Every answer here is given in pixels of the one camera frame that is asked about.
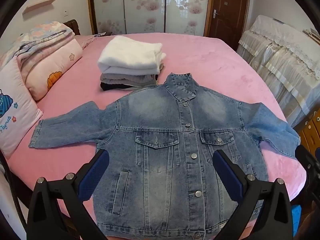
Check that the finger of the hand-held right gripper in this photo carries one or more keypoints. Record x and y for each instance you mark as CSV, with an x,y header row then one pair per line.
x,y
306,157

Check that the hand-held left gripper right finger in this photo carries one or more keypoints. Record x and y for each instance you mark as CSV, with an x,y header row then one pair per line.
x,y
227,177

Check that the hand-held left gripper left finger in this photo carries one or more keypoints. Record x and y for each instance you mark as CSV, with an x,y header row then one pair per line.
x,y
93,177

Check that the blue denim jacket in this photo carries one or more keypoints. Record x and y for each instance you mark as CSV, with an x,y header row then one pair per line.
x,y
162,120

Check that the light wooden drawer cabinet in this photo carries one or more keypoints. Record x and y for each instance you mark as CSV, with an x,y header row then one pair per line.
x,y
310,130

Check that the folded black garment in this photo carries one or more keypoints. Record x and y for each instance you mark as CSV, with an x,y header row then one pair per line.
x,y
110,87

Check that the furniture under cream lace cover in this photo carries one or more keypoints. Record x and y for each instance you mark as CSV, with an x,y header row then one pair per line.
x,y
280,60

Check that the folded grey knit garment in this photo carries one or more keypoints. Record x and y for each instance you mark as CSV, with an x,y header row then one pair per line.
x,y
125,78

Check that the pink pillow with bag print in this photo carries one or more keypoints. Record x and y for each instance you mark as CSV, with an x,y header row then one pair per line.
x,y
15,97

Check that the folded pink quilt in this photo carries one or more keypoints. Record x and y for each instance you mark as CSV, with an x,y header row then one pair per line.
x,y
50,65

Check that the folded white fleece garment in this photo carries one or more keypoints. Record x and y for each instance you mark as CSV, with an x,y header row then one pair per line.
x,y
130,55

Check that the folded floral quilt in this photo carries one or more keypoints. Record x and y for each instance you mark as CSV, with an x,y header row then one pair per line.
x,y
37,37

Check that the dark wooden headboard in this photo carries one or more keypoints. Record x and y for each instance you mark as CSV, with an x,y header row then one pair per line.
x,y
73,26

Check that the brown wooden door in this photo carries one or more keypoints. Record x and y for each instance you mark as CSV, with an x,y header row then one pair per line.
x,y
230,12

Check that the floral sliding door wardrobe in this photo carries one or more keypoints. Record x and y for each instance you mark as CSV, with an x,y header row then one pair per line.
x,y
145,5

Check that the pink wall shelf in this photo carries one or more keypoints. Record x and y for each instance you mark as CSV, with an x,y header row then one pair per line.
x,y
37,6

